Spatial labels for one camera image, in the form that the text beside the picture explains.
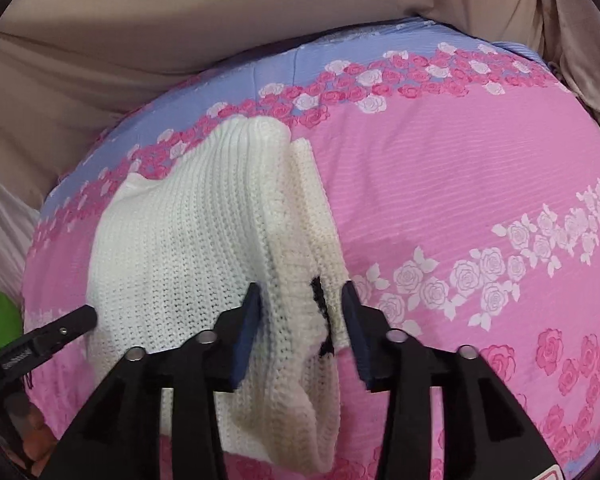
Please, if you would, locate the white red black knit sweater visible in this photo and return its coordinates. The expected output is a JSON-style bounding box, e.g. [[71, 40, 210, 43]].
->
[[86, 115, 355, 475]]

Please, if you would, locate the person's left hand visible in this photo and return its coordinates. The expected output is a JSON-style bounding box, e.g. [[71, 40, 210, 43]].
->
[[7, 405, 58, 468]]

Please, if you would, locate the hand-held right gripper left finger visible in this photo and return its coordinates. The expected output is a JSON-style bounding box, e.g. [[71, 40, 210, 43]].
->
[[55, 282, 264, 480]]

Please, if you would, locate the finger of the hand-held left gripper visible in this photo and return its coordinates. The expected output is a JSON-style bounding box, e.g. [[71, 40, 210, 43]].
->
[[22, 306, 99, 358]]

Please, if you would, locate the pink floral bedsheet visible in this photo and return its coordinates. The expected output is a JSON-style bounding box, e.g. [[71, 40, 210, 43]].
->
[[22, 17, 600, 480]]

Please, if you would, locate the white pleated cloth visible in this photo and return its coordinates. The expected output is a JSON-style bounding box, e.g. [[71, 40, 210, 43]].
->
[[0, 157, 42, 291]]

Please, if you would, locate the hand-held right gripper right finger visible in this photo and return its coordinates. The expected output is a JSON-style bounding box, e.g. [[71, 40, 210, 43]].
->
[[340, 280, 567, 480]]

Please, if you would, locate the beige backdrop cloth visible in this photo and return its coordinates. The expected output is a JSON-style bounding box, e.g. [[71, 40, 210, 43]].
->
[[0, 0, 571, 211]]

